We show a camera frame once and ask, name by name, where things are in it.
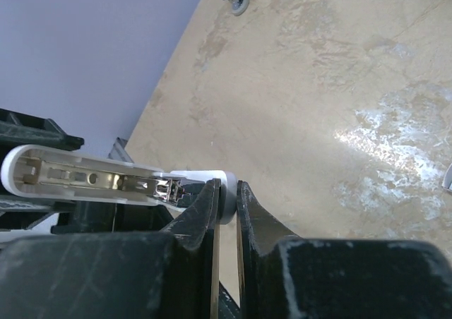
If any white staples box sleeve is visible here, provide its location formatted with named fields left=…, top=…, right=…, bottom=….
left=441, top=164, right=452, bottom=192

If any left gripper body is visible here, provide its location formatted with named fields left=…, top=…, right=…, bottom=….
left=0, top=107, right=170, bottom=242

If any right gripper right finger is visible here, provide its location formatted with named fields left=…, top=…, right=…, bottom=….
left=237, top=181, right=451, bottom=318

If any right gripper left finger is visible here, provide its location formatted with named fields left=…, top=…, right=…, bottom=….
left=1, top=179, right=220, bottom=318

